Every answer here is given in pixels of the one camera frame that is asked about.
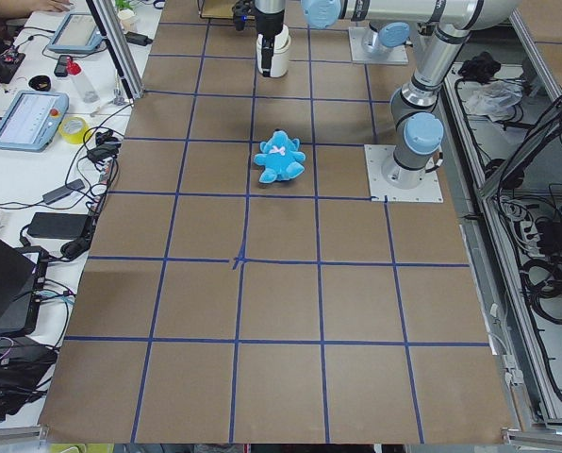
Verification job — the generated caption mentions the clear plastic bottle red cap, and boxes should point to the clear plastic bottle red cap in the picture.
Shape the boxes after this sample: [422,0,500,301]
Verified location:
[66,57,99,103]

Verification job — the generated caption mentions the near teach pendant tablet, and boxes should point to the near teach pendant tablet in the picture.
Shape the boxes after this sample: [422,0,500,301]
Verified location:
[0,91,69,152]

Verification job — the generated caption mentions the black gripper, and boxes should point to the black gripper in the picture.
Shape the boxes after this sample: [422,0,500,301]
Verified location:
[254,0,286,76]

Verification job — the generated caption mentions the teach pendant tablet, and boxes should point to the teach pendant tablet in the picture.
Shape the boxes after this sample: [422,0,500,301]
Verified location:
[0,91,69,152]
[47,13,103,55]

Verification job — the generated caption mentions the aluminium frame post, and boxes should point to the aluminium frame post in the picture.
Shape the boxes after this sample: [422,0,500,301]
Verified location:
[86,0,144,100]

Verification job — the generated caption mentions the black laptop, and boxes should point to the black laptop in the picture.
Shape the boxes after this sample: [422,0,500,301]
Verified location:
[0,240,47,338]

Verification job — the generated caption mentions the blue teddy bear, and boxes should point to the blue teddy bear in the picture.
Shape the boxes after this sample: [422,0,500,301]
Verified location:
[254,129,306,184]

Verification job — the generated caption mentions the far teach pendant tablet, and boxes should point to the far teach pendant tablet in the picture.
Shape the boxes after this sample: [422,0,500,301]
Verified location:
[47,13,103,55]

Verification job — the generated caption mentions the person hand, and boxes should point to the person hand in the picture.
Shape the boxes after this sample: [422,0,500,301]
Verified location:
[26,0,74,12]

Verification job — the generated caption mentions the black round dish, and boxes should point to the black round dish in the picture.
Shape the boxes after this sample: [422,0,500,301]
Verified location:
[28,75,52,92]

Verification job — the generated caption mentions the crumpled white plastic bag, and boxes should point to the crumpled white plastic bag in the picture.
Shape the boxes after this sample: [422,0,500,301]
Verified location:
[464,81,523,121]

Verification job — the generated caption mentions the black cloth bundle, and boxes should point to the black cloth bundle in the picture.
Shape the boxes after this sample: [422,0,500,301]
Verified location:
[457,51,502,84]

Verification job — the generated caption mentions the paper cup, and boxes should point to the paper cup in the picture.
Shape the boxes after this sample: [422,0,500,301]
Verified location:
[118,8,139,32]

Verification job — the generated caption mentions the yellow tape roll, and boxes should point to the yellow tape roll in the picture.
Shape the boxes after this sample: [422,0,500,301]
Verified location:
[58,116,91,144]

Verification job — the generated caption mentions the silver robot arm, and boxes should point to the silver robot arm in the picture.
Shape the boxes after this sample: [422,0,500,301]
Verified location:
[382,1,519,190]
[253,1,519,77]

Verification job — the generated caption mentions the black power adapter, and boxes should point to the black power adapter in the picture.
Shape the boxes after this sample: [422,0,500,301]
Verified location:
[27,212,90,240]

